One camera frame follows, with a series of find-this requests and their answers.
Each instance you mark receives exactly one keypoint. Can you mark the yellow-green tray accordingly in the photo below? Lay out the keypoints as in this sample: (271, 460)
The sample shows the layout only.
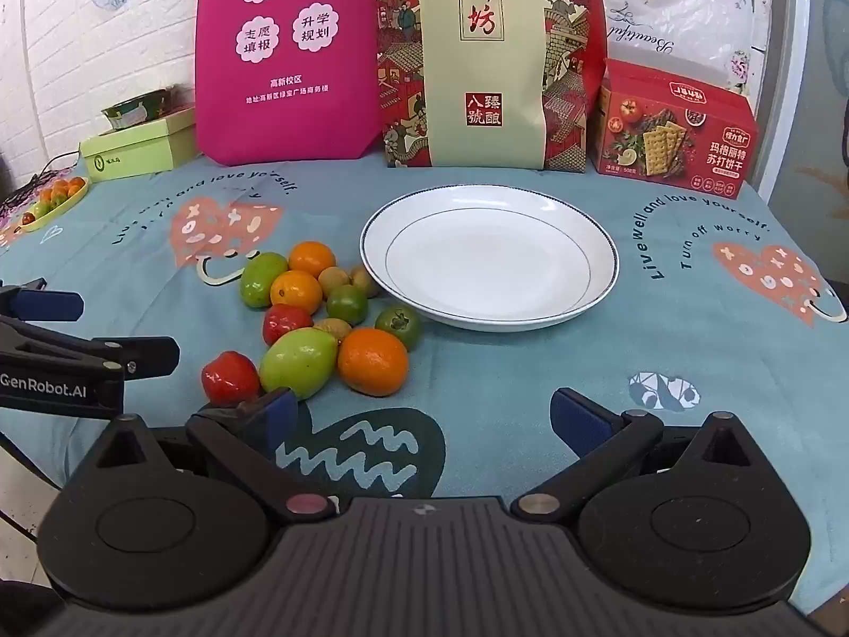
(71, 202)

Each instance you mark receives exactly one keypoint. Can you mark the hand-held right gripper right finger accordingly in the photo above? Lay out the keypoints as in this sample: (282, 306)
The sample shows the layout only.
(577, 419)

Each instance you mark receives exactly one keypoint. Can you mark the blue printed tablecloth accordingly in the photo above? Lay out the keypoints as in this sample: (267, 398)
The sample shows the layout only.
(530, 358)

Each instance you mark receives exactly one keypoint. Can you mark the red cracker box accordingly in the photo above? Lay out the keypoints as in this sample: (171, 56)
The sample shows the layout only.
(670, 139)

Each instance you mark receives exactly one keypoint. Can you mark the white floral bag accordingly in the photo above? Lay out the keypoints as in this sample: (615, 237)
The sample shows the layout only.
(663, 0)

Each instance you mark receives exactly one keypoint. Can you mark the large orange tangerine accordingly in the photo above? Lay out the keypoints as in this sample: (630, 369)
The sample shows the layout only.
(373, 361)

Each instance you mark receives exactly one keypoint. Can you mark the small green tomato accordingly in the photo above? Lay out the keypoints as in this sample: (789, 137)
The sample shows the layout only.
(347, 304)

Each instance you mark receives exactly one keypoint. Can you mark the brown kiwi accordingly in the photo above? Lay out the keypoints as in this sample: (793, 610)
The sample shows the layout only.
(365, 281)
(331, 328)
(333, 279)

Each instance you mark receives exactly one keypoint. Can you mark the light green box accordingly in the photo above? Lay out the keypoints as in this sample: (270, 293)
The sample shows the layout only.
(132, 146)

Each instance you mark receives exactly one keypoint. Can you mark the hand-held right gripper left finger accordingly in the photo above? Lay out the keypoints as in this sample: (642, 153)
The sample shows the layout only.
(282, 415)

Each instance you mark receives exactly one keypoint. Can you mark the large green tomato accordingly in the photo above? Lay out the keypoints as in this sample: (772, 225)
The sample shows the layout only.
(398, 326)

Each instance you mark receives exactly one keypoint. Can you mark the small orange tangerine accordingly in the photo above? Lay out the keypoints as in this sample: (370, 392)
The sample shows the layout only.
(312, 259)
(296, 292)

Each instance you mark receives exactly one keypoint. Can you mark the large light green mango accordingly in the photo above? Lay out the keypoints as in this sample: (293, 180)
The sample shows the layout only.
(298, 361)

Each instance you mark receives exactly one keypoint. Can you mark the white plate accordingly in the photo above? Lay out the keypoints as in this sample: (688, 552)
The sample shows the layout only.
(491, 259)

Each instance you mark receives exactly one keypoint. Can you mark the red tomato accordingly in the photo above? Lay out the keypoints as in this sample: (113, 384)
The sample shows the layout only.
(230, 378)
(287, 323)

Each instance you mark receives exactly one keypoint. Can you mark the small light green mango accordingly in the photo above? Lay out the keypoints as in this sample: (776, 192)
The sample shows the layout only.
(263, 279)

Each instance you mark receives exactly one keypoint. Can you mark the pink bag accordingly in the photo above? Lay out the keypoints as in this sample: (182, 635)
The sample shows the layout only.
(285, 113)

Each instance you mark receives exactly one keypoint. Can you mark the cream and red gift bag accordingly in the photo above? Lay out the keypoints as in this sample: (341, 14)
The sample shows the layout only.
(484, 79)

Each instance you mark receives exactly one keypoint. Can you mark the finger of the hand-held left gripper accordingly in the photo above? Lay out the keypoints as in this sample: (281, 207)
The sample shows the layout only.
(146, 355)
(46, 305)

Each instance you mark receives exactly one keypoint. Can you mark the green bowl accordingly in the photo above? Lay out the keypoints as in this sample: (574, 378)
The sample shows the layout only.
(142, 109)

